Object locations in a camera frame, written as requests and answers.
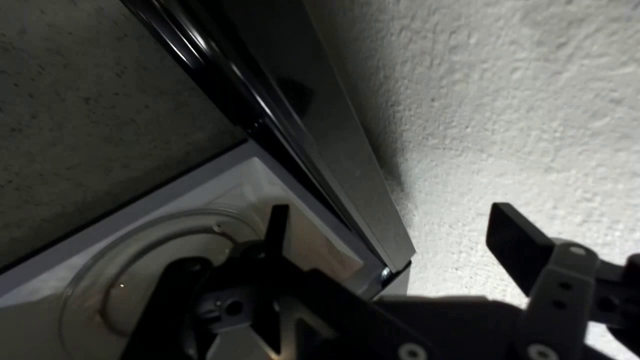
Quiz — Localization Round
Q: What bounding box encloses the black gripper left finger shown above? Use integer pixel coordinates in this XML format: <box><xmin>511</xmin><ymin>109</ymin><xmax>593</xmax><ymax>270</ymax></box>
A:
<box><xmin>119</xmin><ymin>202</ymin><xmax>408</xmax><ymax>360</ymax></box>

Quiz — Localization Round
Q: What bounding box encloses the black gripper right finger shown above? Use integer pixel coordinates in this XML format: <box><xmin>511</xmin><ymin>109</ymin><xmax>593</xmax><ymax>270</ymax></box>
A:
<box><xmin>485</xmin><ymin>199</ymin><xmax>640</xmax><ymax>360</ymax></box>

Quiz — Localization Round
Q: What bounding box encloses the glass microwave turntable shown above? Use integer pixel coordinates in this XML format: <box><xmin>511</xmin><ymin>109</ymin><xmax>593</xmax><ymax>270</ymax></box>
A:
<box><xmin>58</xmin><ymin>208</ymin><xmax>270</xmax><ymax>360</ymax></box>

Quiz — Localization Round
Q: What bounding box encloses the silver microwave oven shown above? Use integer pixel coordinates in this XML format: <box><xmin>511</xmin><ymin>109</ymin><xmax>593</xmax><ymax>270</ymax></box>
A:
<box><xmin>0</xmin><ymin>137</ymin><xmax>412</xmax><ymax>360</ymax></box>

